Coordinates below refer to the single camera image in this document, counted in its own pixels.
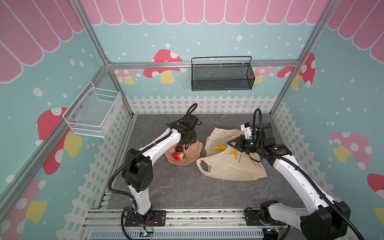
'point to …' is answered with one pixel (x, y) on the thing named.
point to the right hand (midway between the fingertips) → (227, 142)
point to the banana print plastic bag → (225, 162)
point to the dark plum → (179, 148)
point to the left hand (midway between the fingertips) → (191, 141)
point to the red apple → (179, 155)
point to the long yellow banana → (221, 146)
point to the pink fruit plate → (192, 153)
